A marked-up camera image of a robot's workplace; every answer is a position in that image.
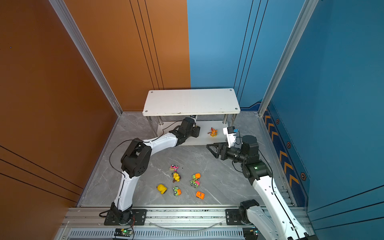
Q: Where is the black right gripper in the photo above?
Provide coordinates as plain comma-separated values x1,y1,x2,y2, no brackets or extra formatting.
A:
207,141,249,165

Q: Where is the orange dragon toy figure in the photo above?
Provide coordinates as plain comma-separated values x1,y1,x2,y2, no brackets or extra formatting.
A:
208,128,218,137

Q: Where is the orange green toy truck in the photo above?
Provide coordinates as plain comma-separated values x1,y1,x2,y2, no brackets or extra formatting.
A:
192,173,201,180

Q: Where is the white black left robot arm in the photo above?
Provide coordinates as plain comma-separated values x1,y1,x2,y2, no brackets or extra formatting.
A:
110,115,200,225

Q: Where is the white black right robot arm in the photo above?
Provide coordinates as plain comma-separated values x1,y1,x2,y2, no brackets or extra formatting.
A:
206,135,318,240

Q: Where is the white two-tier shelf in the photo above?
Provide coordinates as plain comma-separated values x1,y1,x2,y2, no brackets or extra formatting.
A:
143,89,241,146

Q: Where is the yellow pikachu toy figure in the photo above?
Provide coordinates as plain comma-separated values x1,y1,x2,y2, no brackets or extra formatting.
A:
172,172,181,183

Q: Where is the green orange toy car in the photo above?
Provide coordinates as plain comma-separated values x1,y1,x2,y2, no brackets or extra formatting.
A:
173,186,182,196

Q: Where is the green circuit board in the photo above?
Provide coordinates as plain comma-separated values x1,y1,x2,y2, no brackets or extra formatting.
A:
114,229,135,239

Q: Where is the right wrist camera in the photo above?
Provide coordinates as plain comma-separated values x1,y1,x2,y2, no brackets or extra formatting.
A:
223,127,239,148

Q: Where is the right aluminium corner post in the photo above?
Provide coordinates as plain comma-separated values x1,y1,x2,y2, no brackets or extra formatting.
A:
258,0,319,117

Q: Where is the aluminium corner post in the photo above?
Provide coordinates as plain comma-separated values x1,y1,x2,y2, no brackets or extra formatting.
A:
258,0,319,117
49,0,123,117

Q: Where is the left aluminium corner post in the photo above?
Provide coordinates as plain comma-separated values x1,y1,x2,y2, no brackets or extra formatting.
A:
49,0,123,117

